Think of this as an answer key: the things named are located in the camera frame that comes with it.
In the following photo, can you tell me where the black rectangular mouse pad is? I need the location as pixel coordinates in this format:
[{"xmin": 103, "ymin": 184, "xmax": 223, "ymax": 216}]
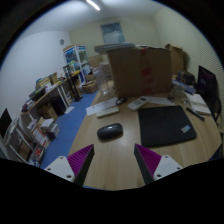
[{"xmin": 137, "ymin": 105, "xmax": 198, "ymax": 148}]

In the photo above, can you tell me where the black marker pen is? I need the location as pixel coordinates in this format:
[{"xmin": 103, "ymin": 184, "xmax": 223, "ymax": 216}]
[{"xmin": 185, "ymin": 106, "xmax": 206, "ymax": 122}]

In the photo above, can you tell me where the clear plastic container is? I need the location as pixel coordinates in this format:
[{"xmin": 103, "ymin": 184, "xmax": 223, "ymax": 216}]
[{"xmin": 172, "ymin": 82, "xmax": 186, "ymax": 100}]

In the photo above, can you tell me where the ceiling tube light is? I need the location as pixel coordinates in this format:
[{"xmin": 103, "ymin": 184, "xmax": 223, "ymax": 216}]
[{"xmin": 85, "ymin": 0, "xmax": 101, "ymax": 12}]

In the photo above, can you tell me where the large brown cardboard box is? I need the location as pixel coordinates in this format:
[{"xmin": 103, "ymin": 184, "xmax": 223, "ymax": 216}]
[{"xmin": 107, "ymin": 46, "xmax": 173, "ymax": 99}]

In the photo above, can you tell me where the small black screen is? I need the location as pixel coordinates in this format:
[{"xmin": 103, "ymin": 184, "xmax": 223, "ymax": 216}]
[{"xmin": 0, "ymin": 107, "xmax": 13, "ymax": 139}]

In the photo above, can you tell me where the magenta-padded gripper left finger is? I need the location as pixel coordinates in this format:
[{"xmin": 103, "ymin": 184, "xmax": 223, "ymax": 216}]
[{"xmin": 44, "ymin": 143, "xmax": 96, "ymax": 187}]

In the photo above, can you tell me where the plain white paper sheet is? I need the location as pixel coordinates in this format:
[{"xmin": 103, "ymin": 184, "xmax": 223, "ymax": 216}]
[{"xmin": 146, "ymin": 95, "xmax": 177, "ymax": 107}]

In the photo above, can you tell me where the tall brown cardboard box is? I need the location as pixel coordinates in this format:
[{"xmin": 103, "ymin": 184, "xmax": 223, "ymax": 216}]
[{"xmin": 164, "ymin": 43, "xmax": 185, "ymax": 76}]

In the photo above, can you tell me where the dark bag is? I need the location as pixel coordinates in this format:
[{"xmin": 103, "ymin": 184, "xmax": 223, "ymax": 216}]
[{"xmin": 176, "ymin": 69, "xmax": 197, "ymax": 86}]

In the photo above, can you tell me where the blue and white display cabinet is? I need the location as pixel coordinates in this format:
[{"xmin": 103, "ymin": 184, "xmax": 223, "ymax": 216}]
[{"xmin": 63, "ymin": 44, "xmax": 90, "ymax": 84}]

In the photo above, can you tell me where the white paper sheet with writing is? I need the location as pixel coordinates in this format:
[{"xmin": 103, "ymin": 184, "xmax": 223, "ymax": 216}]
[{"xmin": 85, "ymin": 97, "xmax": 118, "ymax": 117}]

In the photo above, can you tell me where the black computer mouse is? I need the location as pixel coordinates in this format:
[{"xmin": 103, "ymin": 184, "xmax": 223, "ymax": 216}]
[{"xmin": 96, "ymin": 122, "xmax": 124, "ymax": 141}]

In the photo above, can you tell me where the frosted window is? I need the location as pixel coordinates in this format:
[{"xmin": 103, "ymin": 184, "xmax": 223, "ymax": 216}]
[{"xmin": 100, "ymin": 21, "xmax": 126, "ymax": 45}]

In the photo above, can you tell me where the white book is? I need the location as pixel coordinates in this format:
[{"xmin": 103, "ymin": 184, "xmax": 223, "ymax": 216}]
[{"xmin": 184, "ymin": 92, "xmax": 212, "ymax": 116}]

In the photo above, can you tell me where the low shelf unit with books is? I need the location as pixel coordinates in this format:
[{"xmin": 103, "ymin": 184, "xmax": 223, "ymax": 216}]
[{"xmin": 0, "ymin": 113, "xmax": 61, "ymax": 168}]

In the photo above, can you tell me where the cream slim remote control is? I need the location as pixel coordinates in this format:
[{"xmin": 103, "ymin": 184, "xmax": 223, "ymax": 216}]
[{"xmin": 96, "ymin": 106, "xmax": 120, "ymax": 119}]

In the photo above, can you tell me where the coiled black cable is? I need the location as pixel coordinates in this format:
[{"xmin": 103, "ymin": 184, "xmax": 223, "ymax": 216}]
[{"xmin": 115, "ymin": 96, "xmax": 128, "ymax": 106}]

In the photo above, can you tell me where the blue flat box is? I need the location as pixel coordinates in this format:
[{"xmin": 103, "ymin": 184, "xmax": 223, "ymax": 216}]
[{"xmin": 172, "ymin": 79, "xmax": 198, "ymax": 96}]

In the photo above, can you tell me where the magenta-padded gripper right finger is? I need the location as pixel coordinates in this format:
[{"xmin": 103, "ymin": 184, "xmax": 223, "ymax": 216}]
[{"xmin": 133, "ymin": 143, "xmax": 184, "ymax": 186}]

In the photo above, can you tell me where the white remote with display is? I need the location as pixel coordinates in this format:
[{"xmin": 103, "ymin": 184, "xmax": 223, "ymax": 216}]
[{"xmin": 127, "ymin": 96, "xmax": 150, "ymax": 112}]

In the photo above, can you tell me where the clear glass jar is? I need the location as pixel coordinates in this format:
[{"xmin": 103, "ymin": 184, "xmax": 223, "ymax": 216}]
[{"xmin": 94, "ymin": 67, "xmax": 111, "ymax": 97}]

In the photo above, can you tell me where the open cardboard box on floor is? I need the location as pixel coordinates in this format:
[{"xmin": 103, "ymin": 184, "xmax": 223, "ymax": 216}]
[{"xmin": 81, "ymin": 80, "xmax": 99, "ymax": 95}]

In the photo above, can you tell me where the black metal stand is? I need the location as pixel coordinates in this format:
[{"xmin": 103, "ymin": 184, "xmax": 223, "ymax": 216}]
[{"xmin": 63, "ymin": 63, "xmax": 84, "ymax": 103}]

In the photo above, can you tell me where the black computer monitor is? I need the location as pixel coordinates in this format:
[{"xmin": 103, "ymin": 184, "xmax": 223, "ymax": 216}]
[{"xmin": 196, "ymin": 65, "xmax": 218, "ymax": 101}]

